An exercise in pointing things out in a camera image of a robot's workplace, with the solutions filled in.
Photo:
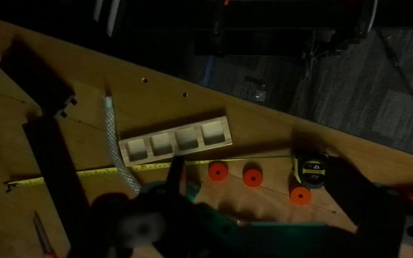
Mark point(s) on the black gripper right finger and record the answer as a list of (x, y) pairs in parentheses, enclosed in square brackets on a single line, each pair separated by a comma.
[(383, 219)]

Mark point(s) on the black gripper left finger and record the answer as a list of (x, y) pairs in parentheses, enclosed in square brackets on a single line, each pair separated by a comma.
[(139, 229)]

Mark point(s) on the yellow black tape measure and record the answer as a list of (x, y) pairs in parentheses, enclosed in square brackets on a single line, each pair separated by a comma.
[(311, 171)]

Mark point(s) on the black rectangular block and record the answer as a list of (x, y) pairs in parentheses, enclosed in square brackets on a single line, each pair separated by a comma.
[(34, 76)]

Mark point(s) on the black metal rail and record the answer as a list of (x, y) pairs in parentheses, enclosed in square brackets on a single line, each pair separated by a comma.
[(53, 172)]

